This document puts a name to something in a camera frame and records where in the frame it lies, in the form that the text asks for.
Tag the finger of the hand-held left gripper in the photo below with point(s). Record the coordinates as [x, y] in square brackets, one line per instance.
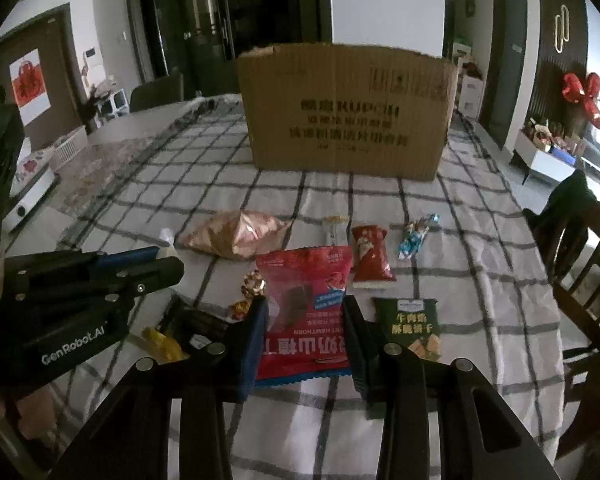
[165, 267]
[130, 257]

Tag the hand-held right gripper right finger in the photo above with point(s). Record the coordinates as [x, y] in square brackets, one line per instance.
[358, 355]

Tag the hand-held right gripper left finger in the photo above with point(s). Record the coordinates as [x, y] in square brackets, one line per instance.
[254, 345]

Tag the yellow snack packet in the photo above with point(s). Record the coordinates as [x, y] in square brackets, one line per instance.
[162, 345]

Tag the large red snack packet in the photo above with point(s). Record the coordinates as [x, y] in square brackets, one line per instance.
[305, 285]

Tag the cardboard box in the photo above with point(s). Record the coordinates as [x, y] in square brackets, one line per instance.
[340, 110]

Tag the person's left hand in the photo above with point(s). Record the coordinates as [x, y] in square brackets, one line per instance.
[35, 410]

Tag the small white packet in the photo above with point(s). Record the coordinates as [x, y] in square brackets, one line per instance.
[166, 237]

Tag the gold red wrapped candy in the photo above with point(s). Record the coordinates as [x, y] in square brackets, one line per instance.
[252, 282]
[239, 310]

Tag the black snack packet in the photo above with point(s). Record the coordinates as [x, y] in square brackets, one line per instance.
[200, 325]

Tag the green snack packet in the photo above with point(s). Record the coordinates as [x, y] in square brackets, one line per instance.
[410, 320]

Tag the shiny orange foil bag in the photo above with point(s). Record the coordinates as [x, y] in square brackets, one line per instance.
[235, 235]

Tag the floral table mat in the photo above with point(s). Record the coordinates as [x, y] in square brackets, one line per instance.
[100, 170]

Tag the small red snack packet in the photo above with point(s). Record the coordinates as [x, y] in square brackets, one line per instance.
[372, 255]

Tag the white electric cooker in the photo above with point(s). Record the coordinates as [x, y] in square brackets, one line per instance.
[27, 200]

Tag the white plastic basket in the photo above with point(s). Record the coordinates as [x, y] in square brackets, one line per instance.
[67, 152]

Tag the blue and white candy packet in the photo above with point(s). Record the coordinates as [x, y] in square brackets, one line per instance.
[412, 242]

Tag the white snack bar packet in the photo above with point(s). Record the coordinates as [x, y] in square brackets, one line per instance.
[335, 230]

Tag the white storage rack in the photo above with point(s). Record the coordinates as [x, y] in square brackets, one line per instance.
[116, 105]

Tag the plaid tablecloth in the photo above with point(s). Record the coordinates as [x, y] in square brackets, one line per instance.
[480, 260]

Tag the dark dining chair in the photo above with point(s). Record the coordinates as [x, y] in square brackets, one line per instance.
[155, 92]

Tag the brown door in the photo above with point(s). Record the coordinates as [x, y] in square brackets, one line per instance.
[62, 70]

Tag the red and white door poster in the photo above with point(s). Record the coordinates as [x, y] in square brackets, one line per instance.
[30, 85]

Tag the wooden chair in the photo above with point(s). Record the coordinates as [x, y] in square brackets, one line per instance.
[580, 285]

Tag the dark glass cabinet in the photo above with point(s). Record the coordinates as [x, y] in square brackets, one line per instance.
[205, 20]

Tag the dark jacket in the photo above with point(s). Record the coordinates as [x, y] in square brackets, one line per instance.
[570, 200]

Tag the white tv cabinet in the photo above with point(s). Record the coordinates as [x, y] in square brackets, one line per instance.
[545, 162]

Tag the dark green door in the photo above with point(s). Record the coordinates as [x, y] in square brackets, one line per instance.
[505, 60]

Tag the red bow decoration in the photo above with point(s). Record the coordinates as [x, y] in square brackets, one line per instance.
[587, 95]

